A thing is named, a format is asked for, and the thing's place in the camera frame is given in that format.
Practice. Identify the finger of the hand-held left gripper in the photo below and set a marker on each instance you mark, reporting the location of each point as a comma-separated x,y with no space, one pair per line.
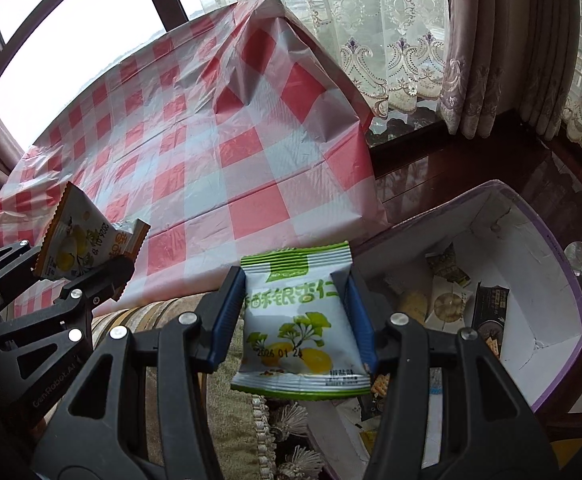
6,260
91,290

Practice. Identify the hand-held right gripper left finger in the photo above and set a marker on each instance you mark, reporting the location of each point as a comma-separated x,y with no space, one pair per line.
226,320

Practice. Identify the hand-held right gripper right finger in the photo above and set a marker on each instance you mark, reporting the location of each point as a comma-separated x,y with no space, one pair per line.
363,325

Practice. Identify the orange edged ginkgo nut packet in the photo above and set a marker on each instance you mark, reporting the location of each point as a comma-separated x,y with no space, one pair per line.
76,240

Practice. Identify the black cracker packet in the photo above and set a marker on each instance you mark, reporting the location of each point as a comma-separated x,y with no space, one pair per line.
491,310
378,387

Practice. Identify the green striped ginkgo nut packet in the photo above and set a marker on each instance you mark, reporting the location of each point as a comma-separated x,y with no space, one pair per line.
296,320

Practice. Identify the purple cardboard box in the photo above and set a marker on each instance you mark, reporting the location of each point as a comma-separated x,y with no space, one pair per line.
536,260

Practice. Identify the yellow cake packet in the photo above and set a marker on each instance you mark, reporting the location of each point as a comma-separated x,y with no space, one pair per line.
413,305

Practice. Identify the white round cookie packet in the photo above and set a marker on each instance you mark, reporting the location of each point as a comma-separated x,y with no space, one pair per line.
448,305

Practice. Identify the striped plush blanket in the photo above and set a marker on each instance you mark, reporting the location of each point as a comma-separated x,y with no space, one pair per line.
226,410

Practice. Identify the pale yellow patterned snack packet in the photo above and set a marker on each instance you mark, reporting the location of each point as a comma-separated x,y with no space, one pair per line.
446,262

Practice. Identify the small yellow snack packet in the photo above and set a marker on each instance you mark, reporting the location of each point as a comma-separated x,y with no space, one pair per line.
368,442

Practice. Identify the red white checkered tablecloth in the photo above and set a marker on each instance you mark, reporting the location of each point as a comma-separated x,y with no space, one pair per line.
186,170

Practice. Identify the mauve patterned curtain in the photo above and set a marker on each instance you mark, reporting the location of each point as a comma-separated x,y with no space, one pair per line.
501,50

